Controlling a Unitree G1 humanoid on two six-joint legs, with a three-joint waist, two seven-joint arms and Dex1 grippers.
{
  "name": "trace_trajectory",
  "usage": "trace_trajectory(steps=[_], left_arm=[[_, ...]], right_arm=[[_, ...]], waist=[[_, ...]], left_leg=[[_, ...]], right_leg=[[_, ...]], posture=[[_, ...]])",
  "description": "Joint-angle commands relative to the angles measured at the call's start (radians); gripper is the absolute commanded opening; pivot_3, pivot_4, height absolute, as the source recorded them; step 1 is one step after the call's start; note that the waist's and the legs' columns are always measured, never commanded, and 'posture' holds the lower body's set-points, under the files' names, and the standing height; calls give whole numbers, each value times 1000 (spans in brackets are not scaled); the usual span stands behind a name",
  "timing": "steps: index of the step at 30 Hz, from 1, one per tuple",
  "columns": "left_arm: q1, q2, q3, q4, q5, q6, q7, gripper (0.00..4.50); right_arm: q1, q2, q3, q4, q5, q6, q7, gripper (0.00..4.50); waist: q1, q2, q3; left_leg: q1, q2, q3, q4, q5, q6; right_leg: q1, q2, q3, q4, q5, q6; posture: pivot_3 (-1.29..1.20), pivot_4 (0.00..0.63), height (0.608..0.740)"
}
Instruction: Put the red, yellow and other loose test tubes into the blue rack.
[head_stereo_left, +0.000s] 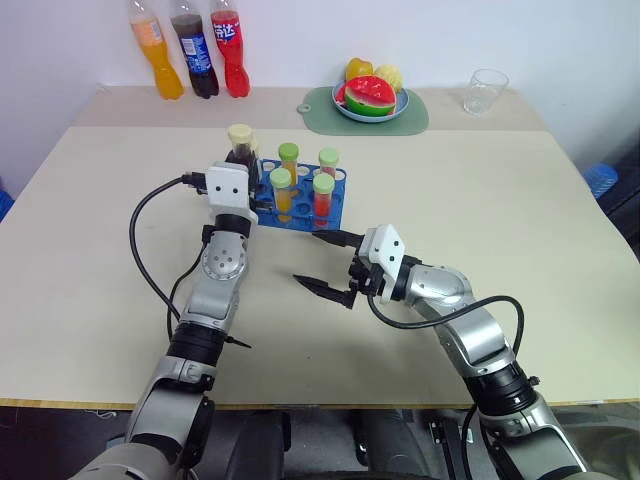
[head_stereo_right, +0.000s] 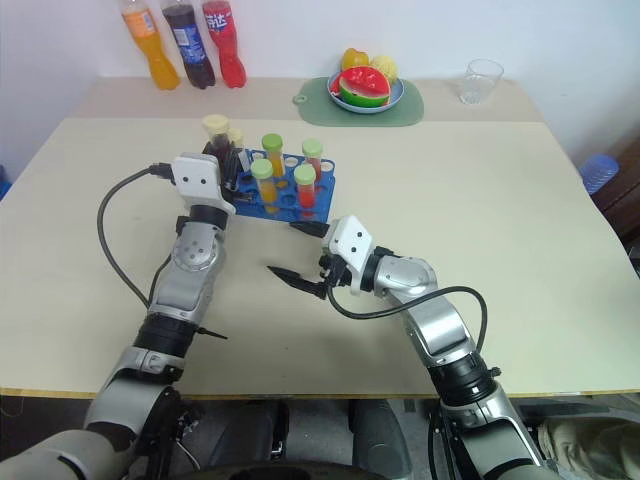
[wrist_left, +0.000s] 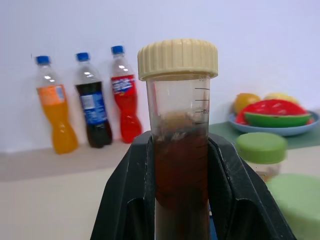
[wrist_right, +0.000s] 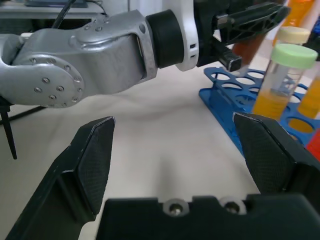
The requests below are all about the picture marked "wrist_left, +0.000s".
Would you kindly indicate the red soda bottle, blue cap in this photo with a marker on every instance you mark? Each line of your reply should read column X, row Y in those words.
column 126, row 105

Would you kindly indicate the jar with green lid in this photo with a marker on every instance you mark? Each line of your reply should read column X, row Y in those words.
column 262, row 150

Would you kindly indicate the cream-capped test tube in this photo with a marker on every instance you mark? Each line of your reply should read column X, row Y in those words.
column 178, row 120

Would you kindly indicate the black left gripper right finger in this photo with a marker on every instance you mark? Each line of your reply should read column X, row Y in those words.
column 245, row 190

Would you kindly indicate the cola bottle, blue label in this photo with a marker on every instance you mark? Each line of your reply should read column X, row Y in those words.
column 93, row 110

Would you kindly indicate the near green lid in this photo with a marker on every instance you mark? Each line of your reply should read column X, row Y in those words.
column 297, row 202

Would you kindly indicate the orange soda bottle, blue cap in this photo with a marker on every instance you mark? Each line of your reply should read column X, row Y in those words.
column 57, row 110

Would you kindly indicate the blue plate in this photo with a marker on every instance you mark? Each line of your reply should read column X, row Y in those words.
column 272, row 130

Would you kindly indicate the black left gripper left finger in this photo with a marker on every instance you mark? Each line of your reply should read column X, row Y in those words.
column 120, row 197

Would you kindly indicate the watermelon slice toy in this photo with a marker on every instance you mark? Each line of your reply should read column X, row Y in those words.
column 275, row 113

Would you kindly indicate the orange fruit toy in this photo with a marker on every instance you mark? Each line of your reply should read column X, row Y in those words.
column 245, row 100

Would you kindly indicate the yellow fruit toy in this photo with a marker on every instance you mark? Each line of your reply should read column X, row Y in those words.
column 282, row 97

